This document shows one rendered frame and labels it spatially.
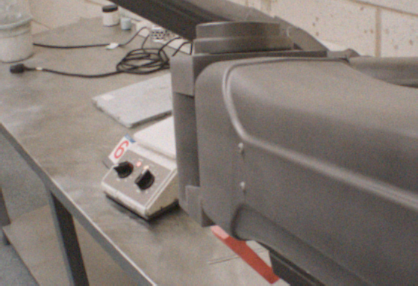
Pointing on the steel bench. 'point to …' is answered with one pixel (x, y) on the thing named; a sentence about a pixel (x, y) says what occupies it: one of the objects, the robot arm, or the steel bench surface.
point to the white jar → (110, 15)
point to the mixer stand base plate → (138, 101)
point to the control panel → (128, 186)
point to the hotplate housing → (166, 196)
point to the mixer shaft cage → (159, 33)
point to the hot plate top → (159, 137)
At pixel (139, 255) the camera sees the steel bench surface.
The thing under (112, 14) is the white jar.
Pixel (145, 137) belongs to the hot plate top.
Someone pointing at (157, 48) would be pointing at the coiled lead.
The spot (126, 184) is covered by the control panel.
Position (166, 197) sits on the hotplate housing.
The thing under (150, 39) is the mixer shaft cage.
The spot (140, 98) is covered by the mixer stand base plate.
